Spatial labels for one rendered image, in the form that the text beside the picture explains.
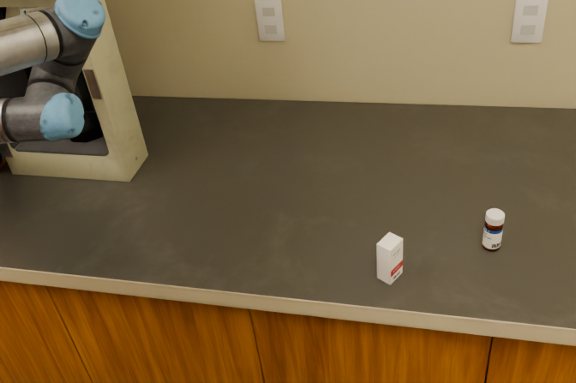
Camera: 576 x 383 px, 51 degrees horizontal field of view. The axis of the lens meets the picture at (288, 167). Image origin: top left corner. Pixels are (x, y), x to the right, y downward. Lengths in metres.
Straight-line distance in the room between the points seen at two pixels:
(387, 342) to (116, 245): 0.58
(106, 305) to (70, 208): 0.24
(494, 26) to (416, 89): 0.25
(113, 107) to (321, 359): 0.70
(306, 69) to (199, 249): 0.64
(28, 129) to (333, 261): 0.59
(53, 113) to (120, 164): 0.44
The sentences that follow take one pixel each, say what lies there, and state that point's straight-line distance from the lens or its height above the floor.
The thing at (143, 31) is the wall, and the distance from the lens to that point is 1.76.
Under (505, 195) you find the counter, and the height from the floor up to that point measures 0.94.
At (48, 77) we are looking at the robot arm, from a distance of 1.09.
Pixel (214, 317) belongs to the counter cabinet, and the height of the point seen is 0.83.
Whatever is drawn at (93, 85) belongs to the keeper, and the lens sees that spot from 1.35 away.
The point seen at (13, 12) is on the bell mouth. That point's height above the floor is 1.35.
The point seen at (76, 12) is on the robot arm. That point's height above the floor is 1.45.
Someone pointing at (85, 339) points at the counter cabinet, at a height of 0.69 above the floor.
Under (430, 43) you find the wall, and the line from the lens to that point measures 1.58.
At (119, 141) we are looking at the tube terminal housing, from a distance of 1.42.
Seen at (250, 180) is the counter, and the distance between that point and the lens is 1.39.
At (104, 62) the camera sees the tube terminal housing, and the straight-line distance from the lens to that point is 1.36.
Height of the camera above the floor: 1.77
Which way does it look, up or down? 36 degrees down
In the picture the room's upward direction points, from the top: 7 degrees counter-clockwise
